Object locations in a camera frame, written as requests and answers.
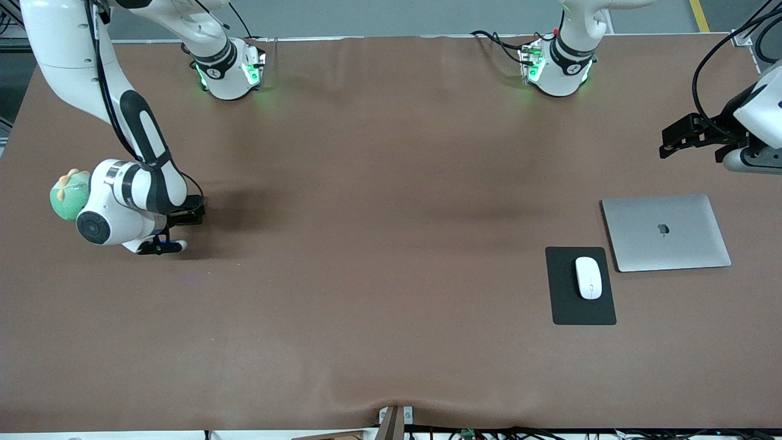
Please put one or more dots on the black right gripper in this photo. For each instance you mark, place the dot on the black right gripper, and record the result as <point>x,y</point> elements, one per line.
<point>190,212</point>

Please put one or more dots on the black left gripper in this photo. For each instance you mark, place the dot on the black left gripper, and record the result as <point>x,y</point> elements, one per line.
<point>723,131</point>

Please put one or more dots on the white computer mouse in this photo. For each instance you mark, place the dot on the white computer mouse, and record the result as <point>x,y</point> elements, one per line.
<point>588,278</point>

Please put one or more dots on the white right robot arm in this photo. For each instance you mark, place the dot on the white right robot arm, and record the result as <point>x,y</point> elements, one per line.
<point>67,49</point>

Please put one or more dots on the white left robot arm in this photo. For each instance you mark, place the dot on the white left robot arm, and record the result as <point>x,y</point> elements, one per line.
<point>565,76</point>

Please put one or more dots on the black mouse pad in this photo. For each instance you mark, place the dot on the black mouse pad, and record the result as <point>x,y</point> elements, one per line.
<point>565,305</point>

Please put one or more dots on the silver laptop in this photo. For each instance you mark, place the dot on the silver laptop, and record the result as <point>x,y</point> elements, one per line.
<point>666,244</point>

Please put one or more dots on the green dinosaur plush toy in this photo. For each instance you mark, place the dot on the green dinosaur plush toy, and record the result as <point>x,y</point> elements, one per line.
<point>64,201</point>

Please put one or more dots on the brown table cover sheet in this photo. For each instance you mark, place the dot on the brown table cover sheet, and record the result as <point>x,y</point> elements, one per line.
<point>391,336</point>

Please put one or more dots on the brown camera mount post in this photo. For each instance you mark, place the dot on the brown camera mount post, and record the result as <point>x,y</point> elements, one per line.
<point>394,425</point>

